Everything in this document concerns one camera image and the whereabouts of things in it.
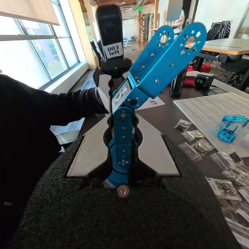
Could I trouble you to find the red metal tube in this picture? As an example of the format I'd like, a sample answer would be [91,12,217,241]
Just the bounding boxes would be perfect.
[183,76,196,87]

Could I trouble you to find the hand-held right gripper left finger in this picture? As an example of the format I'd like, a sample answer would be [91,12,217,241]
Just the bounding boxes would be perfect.
[67,114,113,187]

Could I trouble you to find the small black display device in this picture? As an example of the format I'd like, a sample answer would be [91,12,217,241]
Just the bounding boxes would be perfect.
[193,73,215,89]

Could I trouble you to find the wooden ceiling post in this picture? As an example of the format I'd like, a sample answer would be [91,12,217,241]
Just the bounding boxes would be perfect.
[154,0,159,30]

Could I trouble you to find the wooden office desk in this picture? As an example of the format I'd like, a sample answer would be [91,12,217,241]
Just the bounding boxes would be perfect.
[185,38,249,78]

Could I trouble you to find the pile of small hardware bags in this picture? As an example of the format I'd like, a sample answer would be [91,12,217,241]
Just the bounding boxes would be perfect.
[174,119,249,249]

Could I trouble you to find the blue metal bracket assembly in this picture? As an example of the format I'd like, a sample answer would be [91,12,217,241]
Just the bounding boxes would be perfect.
[217,115,249,143]

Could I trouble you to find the person's left forearm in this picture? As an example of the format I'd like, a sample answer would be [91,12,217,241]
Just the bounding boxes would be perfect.
[49,88,109,127]

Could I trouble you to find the black power cable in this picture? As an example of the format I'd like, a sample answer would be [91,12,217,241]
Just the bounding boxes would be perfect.
[202,88,220,96]

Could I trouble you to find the black mesh office chair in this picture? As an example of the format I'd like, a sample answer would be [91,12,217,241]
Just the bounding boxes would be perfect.
[220,56,249,92]

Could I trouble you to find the blue wristband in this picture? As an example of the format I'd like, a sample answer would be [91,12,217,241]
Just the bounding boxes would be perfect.
[95,88,103,105]

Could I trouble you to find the blue toy robot arm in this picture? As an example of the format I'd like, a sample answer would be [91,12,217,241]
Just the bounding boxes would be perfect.
[103,22,207,189]

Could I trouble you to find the red tool case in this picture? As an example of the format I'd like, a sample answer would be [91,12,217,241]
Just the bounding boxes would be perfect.
[187,62,210,73]

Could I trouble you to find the open instruction booklet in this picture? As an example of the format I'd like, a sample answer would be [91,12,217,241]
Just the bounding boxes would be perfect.
[136,97,166,110]

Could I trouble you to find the white foam sheet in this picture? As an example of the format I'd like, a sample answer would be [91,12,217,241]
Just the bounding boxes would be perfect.
[173,92,249,152]

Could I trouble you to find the black perforated cylinder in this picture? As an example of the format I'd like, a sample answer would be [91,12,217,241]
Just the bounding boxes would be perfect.
[169,66,188,98]

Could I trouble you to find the office chair with striped jacket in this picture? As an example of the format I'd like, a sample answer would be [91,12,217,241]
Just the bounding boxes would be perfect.
[206,20,231,41]

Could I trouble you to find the office window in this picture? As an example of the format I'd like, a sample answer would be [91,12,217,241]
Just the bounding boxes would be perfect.
[0,0,80,90]

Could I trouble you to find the person's black clothed torso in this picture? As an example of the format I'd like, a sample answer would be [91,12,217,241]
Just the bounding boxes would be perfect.
[0,74,65,249]

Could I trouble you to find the white window blind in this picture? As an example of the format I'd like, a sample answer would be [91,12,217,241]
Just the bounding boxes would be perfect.
[0,0,60,26]

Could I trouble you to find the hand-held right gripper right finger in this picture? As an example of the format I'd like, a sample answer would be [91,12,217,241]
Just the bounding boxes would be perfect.
[130,113,180,186]

